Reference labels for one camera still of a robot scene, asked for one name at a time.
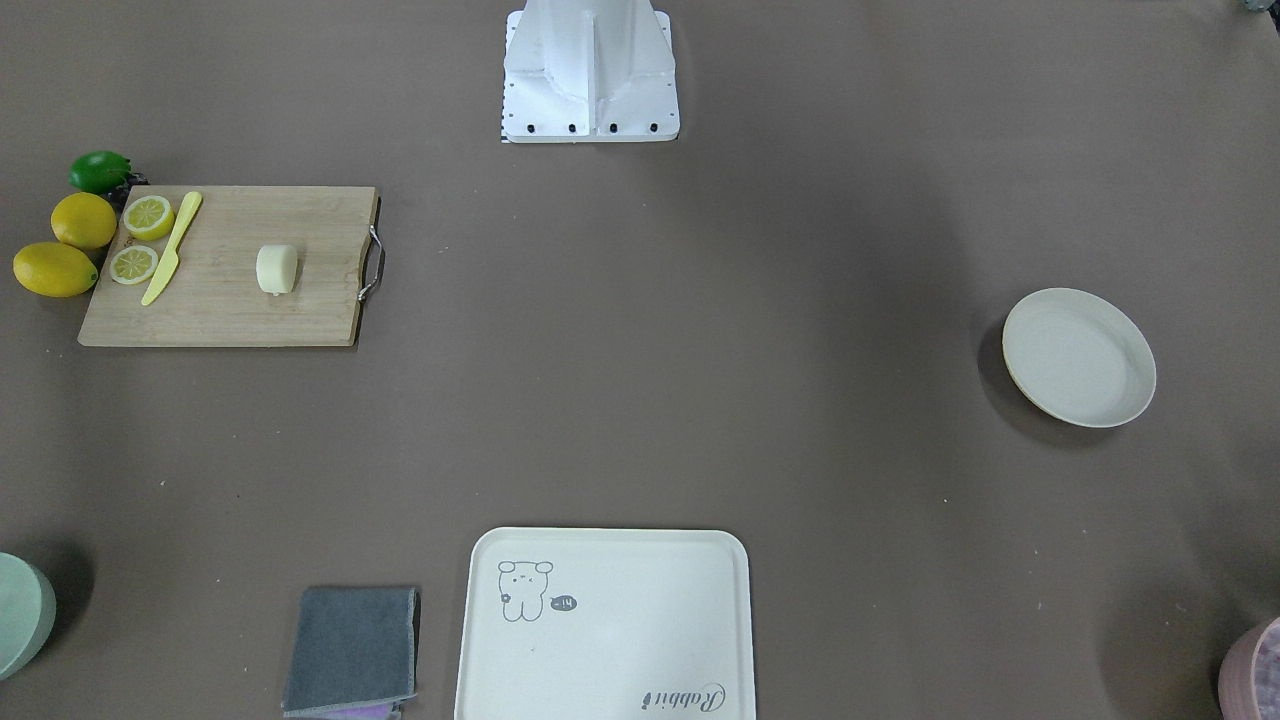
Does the cream round plate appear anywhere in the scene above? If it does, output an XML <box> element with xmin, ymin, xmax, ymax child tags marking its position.
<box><xmin>1001</xmin><ymin>287</ymin><xmax>1158</xmax><ymax>429</ymax></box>

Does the cream rabbit tray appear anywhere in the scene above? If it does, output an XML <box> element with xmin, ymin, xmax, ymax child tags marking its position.
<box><xmin>454</xmin><ymin>527</ymin><xmax>756</xmax><ymax>719</ymax></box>

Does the white steamed bun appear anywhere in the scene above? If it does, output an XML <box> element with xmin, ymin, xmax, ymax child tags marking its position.
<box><xmin>255</xmin><ymin>243</ymin><xmax>300</xmax><ymax>296</ymax></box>

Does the folded grey cloth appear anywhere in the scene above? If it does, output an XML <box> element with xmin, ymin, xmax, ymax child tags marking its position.
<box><xmin>282</xmin><ymin>585</ymin><xmax>419</xmax><ymax>719</ymax></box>

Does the bamboo cutting board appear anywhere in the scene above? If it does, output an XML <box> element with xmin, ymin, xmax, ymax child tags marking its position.
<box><xmin>78</xmin><ymin>184</ymin><xmax>379</xmax><ymax>347</ymax></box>

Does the yellow plastic knife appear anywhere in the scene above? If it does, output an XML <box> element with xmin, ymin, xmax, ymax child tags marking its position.
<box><xmin>141</xmin><ymin>191</ymin><xmax>204</xmax><ymax>306</ymax></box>

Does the lemon half upper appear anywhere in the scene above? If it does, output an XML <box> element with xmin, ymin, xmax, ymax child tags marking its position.
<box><xmin>122</xmin><ymin>195</ymin><xmax>177</xmax><ymax>242</ymax></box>

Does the lemon half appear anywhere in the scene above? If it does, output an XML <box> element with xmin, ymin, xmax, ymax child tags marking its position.
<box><xmin>105</xmin><ymin>243</ymin><xmax>160</xmax><ymax>286</ymax></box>
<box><xmin>122</xmin><ymin>195</ymin><xmax>177</xmax><ymax>242</ymax></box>

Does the lemon half lower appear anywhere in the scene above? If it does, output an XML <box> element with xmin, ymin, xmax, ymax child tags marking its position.
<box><xmin>105</xmin><ymin>243</ymin><xmax>160</xmax><ymax>286</ymax></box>

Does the green lime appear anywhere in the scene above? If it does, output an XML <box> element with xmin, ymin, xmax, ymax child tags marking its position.
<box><xmin>67</xmin><ymin>151</ymin><xmax>133</xmax><ymax>195</ymax></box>

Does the whole lemon upper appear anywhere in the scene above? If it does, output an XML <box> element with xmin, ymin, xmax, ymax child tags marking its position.
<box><xmin>50</xmin><ymin>192</ymin><xmax>118</xmax><ymax>250</ymax></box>

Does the whole lemon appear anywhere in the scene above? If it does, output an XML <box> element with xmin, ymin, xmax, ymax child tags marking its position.
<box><xmin>12</xmin><ymin>242</ymin><xmax>99</xmax><ymax>299</ymax></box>
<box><xmin>50</xmin><ymin>192</ymin><xmax>118</xmax><ymax>250</ymax></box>

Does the whole lemon lower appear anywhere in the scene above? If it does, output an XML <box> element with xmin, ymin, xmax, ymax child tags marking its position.
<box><xmin>12</xmin><ymin>242</ymin><xmax>99</xmax><ymax>299</ymax></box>

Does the light green bowl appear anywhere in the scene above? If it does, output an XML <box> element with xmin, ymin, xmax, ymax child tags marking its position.
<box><xmin>1</xmin><ymin>552</ymin><xmax>58</xmax><ymax>680</ymax></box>

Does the pink bowl with ice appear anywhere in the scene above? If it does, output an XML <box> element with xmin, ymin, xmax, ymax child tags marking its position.
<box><xmin>1217</xmin><ymin>618</ymin><xmax>1279</xmax><ymax>719</ymax></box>

